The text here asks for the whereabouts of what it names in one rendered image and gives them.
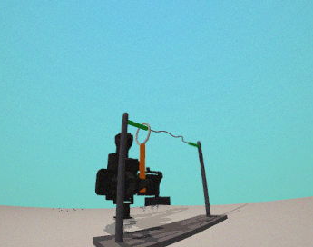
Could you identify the orange handle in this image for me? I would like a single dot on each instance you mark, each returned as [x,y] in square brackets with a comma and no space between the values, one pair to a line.
[142,153]

